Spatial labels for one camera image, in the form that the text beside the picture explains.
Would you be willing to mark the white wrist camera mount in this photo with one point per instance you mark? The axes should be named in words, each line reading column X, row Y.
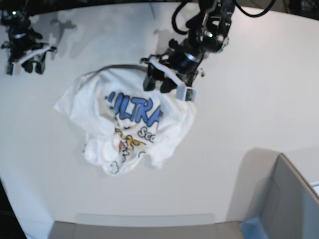
column 183, row 92
column 13, row 65

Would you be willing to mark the grey storage bin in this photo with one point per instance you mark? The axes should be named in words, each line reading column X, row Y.
column 285, row 206

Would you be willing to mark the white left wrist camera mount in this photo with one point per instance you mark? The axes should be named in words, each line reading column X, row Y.
column 183, row 92

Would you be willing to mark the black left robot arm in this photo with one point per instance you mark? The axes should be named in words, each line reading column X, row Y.
column 207, row 32

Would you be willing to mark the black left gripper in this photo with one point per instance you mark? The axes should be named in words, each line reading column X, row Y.
column 181, row 58

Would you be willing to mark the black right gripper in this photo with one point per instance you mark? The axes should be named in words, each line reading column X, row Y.
column 21, row 41

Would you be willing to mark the white printed t-shirt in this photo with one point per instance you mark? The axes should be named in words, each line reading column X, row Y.
column 123, row 123

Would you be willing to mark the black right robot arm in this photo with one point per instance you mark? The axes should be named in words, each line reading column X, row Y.
column 17, row 18

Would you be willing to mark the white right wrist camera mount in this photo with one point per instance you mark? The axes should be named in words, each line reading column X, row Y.
column 13, row 65

